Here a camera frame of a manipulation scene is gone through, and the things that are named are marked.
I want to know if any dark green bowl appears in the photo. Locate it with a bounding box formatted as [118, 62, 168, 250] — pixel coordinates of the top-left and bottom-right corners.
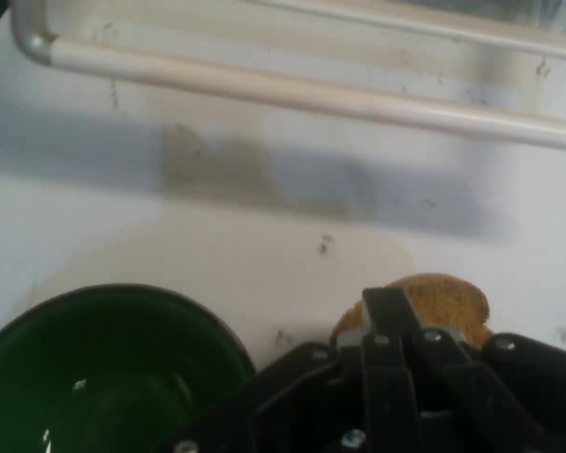
[0, 282, 257, 453]

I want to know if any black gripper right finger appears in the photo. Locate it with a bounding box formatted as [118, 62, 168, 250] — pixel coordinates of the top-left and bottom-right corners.
[398, 287, 566, 453]

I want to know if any white metal tube frame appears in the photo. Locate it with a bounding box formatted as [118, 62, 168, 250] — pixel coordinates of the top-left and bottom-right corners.
[9, 0, 566, 154]

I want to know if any brown toast bread slice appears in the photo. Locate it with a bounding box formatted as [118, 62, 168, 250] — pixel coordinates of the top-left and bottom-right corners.
[328, 273, 494, 351]

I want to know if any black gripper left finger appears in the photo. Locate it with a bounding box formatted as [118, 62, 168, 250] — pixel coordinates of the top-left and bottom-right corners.
[188, 286, 424, 453]

